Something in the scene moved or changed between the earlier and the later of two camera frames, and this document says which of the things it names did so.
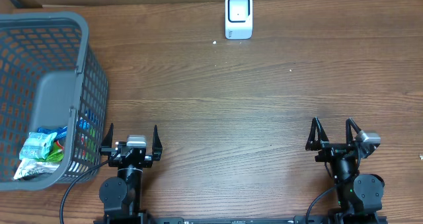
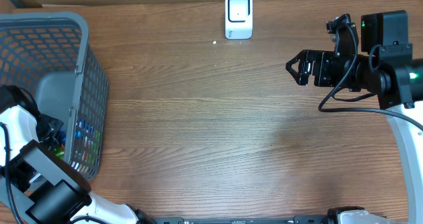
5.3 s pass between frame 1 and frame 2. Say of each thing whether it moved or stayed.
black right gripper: moved
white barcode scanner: stayed
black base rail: stayed
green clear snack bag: stayed
